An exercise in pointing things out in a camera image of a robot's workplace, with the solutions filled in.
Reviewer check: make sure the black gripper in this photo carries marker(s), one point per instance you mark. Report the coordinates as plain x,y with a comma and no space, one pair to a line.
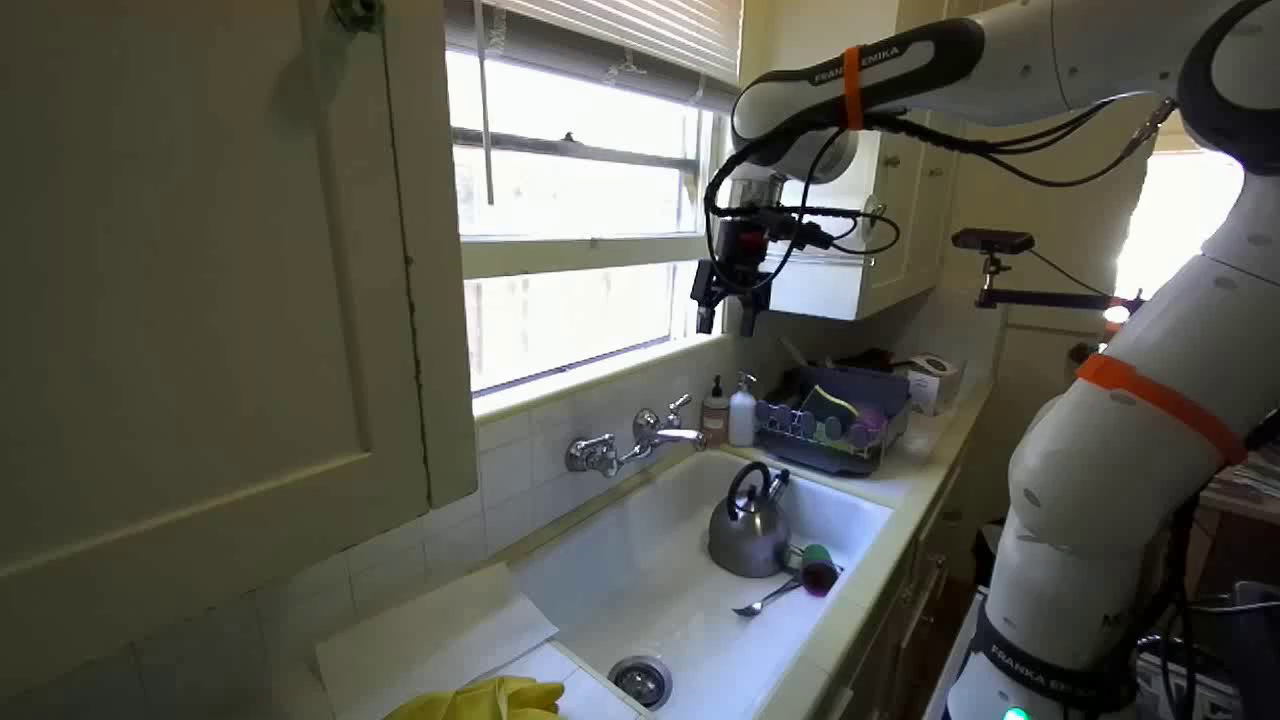
743,258

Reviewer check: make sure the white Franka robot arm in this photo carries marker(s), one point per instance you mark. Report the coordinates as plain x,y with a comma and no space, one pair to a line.
1094,452

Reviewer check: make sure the white soap bottle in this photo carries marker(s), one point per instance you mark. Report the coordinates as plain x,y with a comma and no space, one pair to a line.
743,422

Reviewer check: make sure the dark pump soap bottle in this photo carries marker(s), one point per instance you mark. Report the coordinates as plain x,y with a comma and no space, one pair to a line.
712,422

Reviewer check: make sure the dark dish rack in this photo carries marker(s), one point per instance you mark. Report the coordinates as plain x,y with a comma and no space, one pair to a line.
827,435

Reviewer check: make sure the kitchen window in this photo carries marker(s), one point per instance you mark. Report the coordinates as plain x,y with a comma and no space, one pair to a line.
574,200

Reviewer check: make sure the white box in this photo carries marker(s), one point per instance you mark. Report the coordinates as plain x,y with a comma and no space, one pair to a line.
928,383

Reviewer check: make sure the white porcelain sink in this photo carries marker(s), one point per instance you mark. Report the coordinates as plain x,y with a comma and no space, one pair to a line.
642,586

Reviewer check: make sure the white window blind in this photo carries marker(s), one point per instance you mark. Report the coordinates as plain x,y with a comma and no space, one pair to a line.
627,26

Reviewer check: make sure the metal spoon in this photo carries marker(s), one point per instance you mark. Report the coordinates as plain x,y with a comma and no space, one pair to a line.
749,606

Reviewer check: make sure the blind wand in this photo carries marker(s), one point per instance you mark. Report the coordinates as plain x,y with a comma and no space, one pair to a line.
482,120

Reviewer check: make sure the cream base cabinet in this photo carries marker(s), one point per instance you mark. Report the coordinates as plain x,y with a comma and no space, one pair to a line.
904,601

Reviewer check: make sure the metal sink drain strainer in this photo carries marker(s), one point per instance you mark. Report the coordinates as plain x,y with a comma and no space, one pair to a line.
642,682

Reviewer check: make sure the bright background window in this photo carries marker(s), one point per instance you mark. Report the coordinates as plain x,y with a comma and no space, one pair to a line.
1187,226

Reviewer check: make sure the yellow rubber glove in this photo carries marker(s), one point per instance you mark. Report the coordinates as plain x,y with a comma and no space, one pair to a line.
482,702

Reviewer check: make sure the dark cabinet latch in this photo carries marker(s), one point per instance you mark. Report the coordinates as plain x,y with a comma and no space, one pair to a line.
355,12

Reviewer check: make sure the chrome wall faucet spout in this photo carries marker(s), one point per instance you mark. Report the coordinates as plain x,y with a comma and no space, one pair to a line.
663,435

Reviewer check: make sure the black camera on mount arm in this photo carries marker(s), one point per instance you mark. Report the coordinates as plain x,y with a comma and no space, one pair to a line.
994,241

